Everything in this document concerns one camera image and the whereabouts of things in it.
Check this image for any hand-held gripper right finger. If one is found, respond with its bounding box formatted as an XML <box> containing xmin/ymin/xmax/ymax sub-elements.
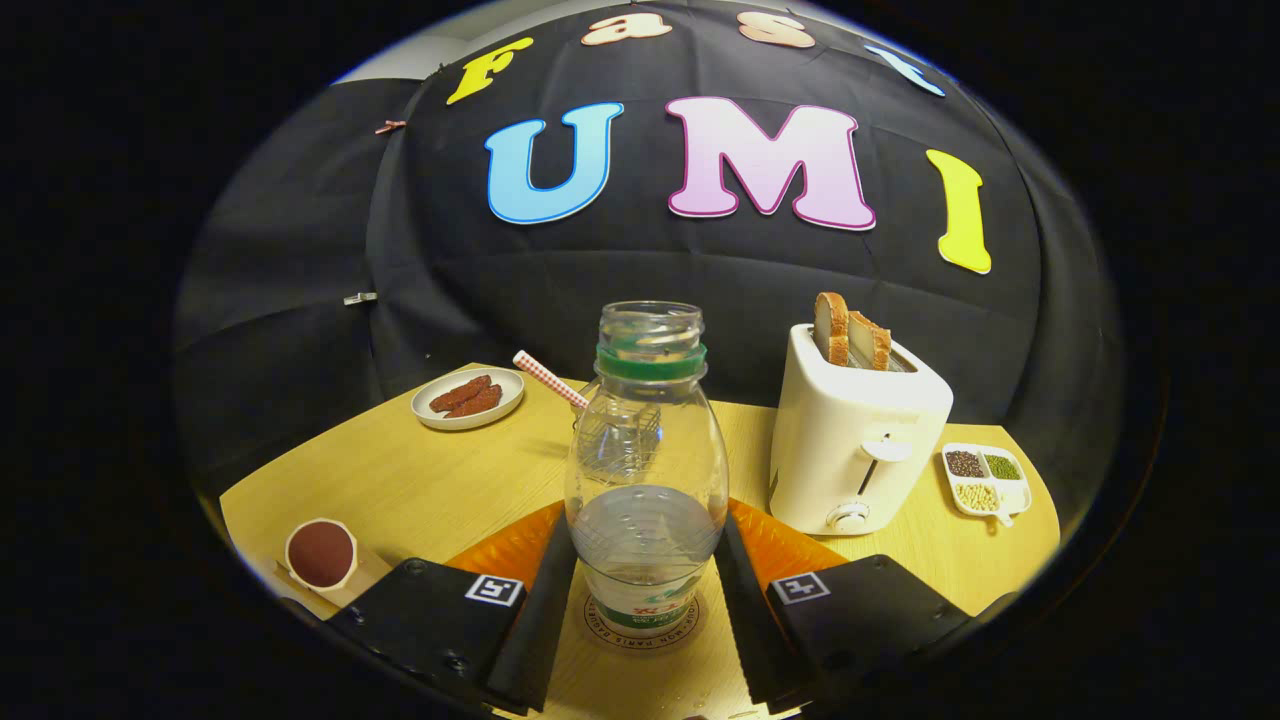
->
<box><xmin>715</xmin><ymin>500</ymin><xmax>976</xmax><ymax>716</ymax></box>

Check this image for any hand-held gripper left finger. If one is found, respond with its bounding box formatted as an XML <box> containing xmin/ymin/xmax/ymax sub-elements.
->
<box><xmin>325</xmin><ymin>500</ymin><xmax>579</xmax><ymax>716</ymax></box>

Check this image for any round wooden coaster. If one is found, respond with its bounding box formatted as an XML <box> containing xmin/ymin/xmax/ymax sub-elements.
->
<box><xmin>583</xmin><ymin>590</ymin><xmax>701</xmax><ymax>653</ymax></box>

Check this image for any clear plastic juice bottle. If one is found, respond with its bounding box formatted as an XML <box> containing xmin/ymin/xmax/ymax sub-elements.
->
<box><xmin>564</xmin><ymin>301</ymin><xmax>730</xmax><ymax>639</ymax></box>

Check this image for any cream cup with wooden handle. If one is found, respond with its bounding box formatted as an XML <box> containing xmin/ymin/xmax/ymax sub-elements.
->
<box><xmin>277</xmin><ymin>518</ymin><xmax>393</xmax><ymax>608</ymax></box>

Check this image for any wooden table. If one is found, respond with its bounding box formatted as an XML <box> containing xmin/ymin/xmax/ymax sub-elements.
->
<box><xmin>218</xmin><ymin>362</ymin><xmax>1061</xmax><ymax>720</ymax></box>

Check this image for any white toaster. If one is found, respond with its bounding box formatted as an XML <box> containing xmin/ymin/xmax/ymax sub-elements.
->
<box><xmin>768</xmin><ymin>323</ymin><xmax>954</xmax><ymax>537</ymax></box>

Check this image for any red-brown sausage piece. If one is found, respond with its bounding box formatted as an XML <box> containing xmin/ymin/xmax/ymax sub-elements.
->
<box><xmin>446</xmin><ymin>385</ymin><xmax>503</xmax><ymax>419</ymax></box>
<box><xmin>430</xmin><ymin>375</ymin><xmax>493</xmax><ymax>413</ymax></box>

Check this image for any small white plate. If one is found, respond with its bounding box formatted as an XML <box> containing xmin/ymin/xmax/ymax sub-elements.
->
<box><xmin>411</xmin><ymin>367</ymin><xmax>526</xmax><ymax>432</ymax></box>

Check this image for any red white striped straw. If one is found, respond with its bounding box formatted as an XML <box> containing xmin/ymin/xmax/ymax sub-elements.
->
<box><xmin>513</xmin><ymin>350</ymin><xmax>591</xmax><ymax>410</ymax></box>

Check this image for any white divided bean dish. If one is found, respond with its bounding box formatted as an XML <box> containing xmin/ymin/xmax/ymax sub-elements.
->
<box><xmin>941</xmin><ymin>442</ymin><xmax>1032</xmax><ymax>528</ymax></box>

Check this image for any toasted bread slice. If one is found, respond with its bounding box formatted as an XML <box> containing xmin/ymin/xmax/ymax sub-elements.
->
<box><xmin>813</xmin><ymin>292</ymin><xmax>850</xmax><ymax>367</ymax></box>
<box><xmin>848</xmin><ymin>311</ymin><xmax>892</xmax><ymax>372</ymax></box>

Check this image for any wire mesh basket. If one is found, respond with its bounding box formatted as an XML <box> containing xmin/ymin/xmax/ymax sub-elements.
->
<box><xmin>572</xmin><ymin>400</ymin><xmax>663</xmax><ymax>486</ymax></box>

